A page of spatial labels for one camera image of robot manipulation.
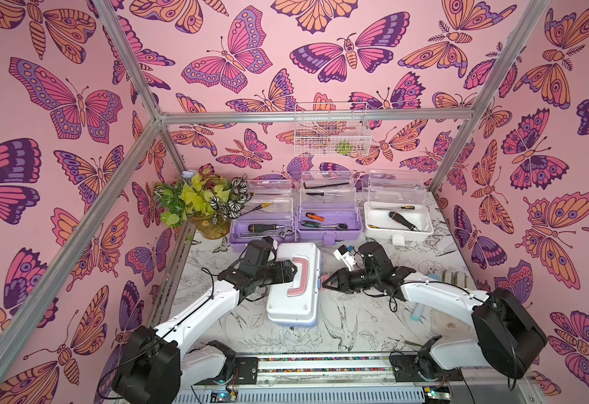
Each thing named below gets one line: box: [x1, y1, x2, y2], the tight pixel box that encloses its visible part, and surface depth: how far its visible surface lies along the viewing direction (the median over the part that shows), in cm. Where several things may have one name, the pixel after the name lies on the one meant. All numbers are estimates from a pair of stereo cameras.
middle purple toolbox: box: [296, 170, 364, 246], surface depth 112 cm
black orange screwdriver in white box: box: [388, 211, 420, 232], surface depth 111 cm
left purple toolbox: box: [228, 179, 298, 254], surface depth 108 cm
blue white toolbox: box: [265, 242, 322, 326], surface depth 78 cm
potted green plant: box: [153, 163, 253, 240], surface depth 89 cm
